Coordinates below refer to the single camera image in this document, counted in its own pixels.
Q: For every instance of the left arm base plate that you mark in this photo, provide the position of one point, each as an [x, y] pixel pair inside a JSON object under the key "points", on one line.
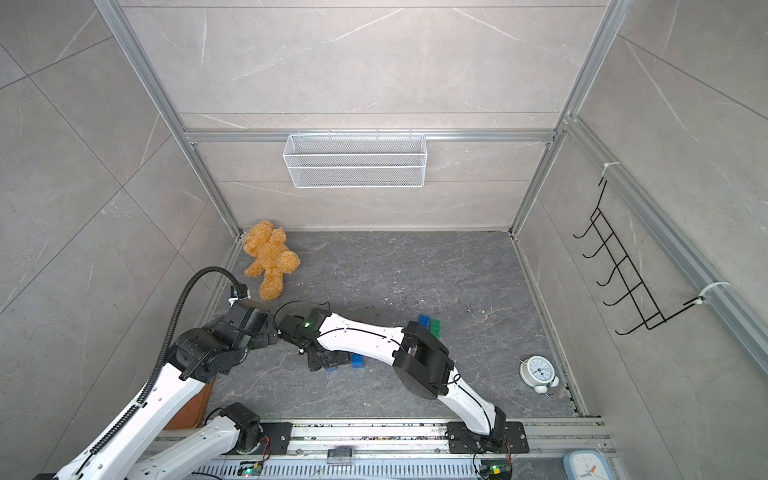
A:
{"points": [[270, 437]]}

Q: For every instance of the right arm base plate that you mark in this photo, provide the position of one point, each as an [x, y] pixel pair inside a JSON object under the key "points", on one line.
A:
{"points": [[512, 439]]}

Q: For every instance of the aluminium front rail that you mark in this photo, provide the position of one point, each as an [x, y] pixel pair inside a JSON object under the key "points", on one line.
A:
{"points": [[399, 449]]}

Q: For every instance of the white alarm clock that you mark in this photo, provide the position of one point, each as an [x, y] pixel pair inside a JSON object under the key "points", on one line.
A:
{"points": [[539, 373]]}

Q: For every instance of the blue lego brick bottom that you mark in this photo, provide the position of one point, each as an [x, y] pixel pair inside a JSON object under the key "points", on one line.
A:
{"points": [[357, 361]]}

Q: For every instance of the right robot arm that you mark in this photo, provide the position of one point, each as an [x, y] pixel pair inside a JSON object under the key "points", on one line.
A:
{"points": [[419, 359]]}

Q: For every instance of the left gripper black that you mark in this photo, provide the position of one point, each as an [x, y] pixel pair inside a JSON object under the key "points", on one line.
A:
{"points": [[268, 337]]}

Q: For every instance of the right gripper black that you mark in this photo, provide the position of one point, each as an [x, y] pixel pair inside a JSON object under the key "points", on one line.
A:
{"points": [[315, 363]]}

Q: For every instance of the blue-rimmed clock on rail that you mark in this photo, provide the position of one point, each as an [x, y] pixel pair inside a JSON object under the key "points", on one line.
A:
{"points": [[587, 465]]}

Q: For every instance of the white wire mesh basket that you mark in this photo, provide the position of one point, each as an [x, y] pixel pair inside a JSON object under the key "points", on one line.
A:
{"points": [[364, 160]]}

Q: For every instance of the brown teddy bear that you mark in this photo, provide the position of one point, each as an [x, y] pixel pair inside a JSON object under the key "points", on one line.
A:
{"points": [[271, 258]]}

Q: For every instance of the brown block at left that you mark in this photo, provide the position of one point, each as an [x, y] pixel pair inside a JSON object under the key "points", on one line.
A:
{"points": [[193, 412]]}

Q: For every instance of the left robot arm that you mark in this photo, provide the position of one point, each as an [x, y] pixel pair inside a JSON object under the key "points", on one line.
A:
{"points": [[185, 364]]}

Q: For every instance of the green lego brick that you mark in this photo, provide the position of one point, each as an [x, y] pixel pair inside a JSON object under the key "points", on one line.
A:
{"points": [[434, 327]]}

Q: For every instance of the black wall hook rack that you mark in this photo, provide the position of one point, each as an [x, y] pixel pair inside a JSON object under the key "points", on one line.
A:
{"points": [[625, 273]]}

